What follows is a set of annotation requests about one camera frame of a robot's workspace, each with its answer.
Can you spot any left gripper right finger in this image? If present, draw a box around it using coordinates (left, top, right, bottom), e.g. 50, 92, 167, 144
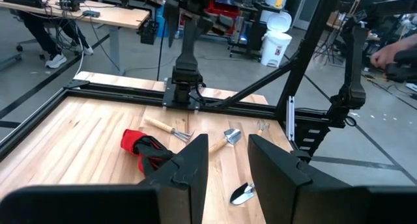
247, 134, 417, 224

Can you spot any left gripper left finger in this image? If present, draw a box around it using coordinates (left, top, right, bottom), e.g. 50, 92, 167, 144
0, 133, 210, 224

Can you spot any narrow wooden handle trowel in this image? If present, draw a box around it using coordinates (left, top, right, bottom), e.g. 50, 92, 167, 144
229, 182, 257, 206

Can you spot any wooden handle hand rake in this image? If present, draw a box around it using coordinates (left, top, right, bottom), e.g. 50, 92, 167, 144
255, 119, 271, 137
143, 116, 194, 143

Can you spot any black red gardening glove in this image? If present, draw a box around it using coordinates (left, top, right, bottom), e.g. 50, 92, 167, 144
119, 128, 179, 178

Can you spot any white trash bin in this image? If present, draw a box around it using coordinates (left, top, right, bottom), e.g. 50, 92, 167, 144
260, 10, 293, 68

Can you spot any person's hand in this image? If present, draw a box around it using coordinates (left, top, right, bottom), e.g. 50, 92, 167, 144
370, 43, 400, 70

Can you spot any wooden desk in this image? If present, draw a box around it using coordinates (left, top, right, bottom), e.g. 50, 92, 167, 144
0, 0, 151, 76

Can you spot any black desk device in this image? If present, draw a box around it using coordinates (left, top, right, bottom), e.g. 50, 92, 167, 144
57, 0, 88, 12

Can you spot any black aluminium table frame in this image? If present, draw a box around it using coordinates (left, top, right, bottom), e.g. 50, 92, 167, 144
0, 0, 348, 161

